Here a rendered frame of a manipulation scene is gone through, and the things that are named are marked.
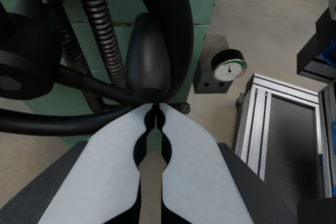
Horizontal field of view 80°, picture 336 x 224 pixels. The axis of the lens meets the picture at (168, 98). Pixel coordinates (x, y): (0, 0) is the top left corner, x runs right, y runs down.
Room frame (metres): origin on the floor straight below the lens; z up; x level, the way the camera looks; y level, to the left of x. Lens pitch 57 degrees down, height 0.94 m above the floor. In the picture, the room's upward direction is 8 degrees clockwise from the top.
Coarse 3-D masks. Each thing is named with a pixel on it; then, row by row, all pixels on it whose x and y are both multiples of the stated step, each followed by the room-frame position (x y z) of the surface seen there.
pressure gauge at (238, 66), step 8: (216, 56) 0.28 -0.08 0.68; (224, 56) 0.27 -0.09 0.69; (232, 56) 0.27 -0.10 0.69; (240, 56) 0.27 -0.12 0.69; (216, 64) 0.26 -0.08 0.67; (224, 64) 0.26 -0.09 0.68; (232, 64) 0.26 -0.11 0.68; (240, 64) 0.27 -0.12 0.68; (216, 72) 0.26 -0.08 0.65; (224, 72) 0.26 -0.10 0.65; (232, 72) 0.26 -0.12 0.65; (240, 72) 0.27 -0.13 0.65; (224, 80) 0.26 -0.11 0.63
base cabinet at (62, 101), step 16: (80, 32) 0.27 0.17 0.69; (128, 32) 0.29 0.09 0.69; (96, 48) 0.28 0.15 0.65; (64, 64) 0.26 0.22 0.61; (96, 64) 0.27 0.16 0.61; (192, 64) 0.31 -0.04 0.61; (48, 96) 0.24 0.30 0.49; (64, 96) 0.25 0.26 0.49; (80, 96) 0.26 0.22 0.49; (176, 96) 0.31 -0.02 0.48; (48, 112) 0.24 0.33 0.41; (64, 112) 0.25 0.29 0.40; (80, 112) 0.25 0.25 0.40; (160, 144) 0.30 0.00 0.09
